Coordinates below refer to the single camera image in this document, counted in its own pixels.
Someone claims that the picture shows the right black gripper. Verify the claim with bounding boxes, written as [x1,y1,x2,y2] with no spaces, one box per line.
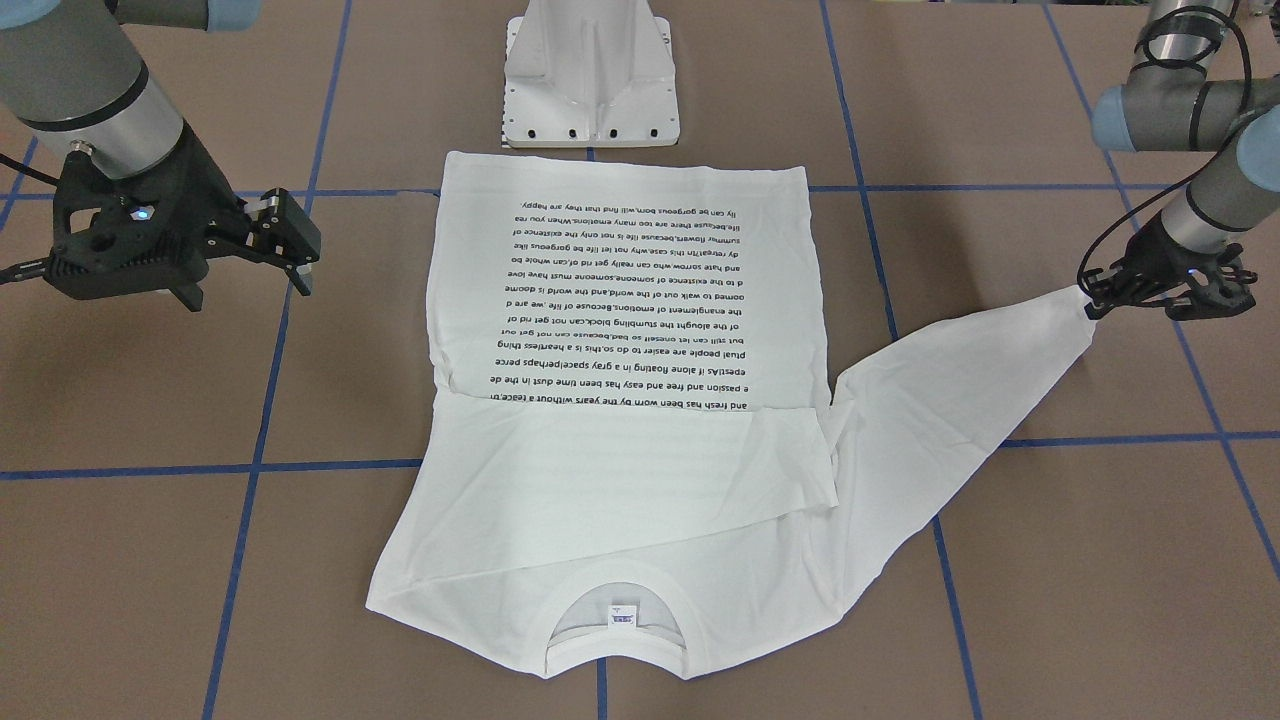
[44,126,321,313]

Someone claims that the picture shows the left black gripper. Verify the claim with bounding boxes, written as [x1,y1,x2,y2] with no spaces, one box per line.
[1084,217,1258,322]

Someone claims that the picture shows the white long-sleeve printed shirt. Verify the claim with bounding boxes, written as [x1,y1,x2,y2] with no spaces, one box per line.
[366,152,1094,679]

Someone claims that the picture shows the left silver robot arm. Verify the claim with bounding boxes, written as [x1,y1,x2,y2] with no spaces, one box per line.
[1076,1,1279,322]

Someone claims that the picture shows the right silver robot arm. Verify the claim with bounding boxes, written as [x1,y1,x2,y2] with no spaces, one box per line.
[1,1,321,313]

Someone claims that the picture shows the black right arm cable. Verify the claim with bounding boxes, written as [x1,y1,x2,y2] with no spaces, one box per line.
[0,150,61,290]

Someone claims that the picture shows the white camera stand pedestal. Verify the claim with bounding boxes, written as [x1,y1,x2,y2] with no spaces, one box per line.
[500,1,681,149]

